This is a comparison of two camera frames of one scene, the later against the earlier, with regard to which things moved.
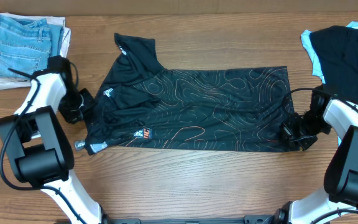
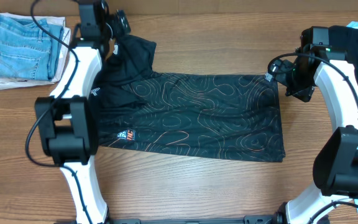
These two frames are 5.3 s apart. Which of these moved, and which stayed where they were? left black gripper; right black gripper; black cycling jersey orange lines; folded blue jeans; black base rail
Moved: right black gripper; left black gripper; black cycling jersey orange lines
Stayed: folded blue jeans; black base rail
